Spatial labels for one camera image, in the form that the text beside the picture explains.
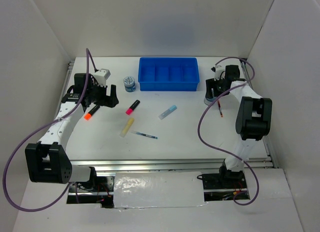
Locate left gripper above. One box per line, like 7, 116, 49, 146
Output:
87, 80, 119, 108

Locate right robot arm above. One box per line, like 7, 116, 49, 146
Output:
204, 65, 272, 188

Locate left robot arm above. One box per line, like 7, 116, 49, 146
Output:
25, 69, 119, 191

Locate red gel pen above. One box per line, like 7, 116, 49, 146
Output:
217, 100, 224, 118

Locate pink highlighter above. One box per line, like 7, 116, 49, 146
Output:
125, 100, 140, 115

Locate orange highlighter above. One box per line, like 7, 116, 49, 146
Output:
84, 105, 100, 121

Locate yellow highlighter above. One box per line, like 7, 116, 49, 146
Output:
120, 118, 135, 137

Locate light blue highlighter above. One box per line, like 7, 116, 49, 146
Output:
158, 105, 177, 120

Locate blue gel pen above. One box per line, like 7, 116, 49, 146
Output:
131, 131, 158, 139

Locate blue plastic divided bin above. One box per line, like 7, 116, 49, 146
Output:
138, 57, 200, 92

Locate white foil sheet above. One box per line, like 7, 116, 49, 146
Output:
113, 172, 206, 208

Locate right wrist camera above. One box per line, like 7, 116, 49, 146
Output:
211, 65, 225, 80

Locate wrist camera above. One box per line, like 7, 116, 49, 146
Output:
211, 65, 225, 80
93, 69, 111, 87

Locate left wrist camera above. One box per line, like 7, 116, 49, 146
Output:
93, 69, 111, 87

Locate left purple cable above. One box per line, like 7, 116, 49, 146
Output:
2, 48, 100, 212

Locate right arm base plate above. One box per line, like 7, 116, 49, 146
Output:
196, 172, 250, 201

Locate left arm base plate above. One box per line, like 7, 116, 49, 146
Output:
66, 176, 115, 208

